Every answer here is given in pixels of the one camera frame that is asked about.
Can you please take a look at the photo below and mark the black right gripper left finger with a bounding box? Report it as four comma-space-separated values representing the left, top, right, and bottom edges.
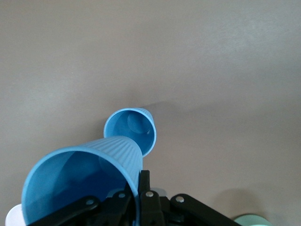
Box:
29, 185, 133, 226

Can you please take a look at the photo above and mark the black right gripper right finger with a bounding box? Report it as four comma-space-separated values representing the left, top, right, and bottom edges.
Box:
137, 169, 243, 226

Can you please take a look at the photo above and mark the blue ribbed plastic cup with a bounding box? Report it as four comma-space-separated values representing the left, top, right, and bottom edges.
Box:
21, 136, 144, 226
103, 107, 157, 157

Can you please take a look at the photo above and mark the pale pink bowl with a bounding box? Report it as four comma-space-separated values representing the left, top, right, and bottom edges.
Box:
4, 204, 24, 226

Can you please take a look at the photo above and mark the mint green bowl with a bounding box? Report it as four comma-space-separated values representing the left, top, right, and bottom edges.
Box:
234, 213, 271, 226

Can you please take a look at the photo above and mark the brown table cover sheet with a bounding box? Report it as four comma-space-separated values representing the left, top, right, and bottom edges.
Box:
0, 0, 301, 226

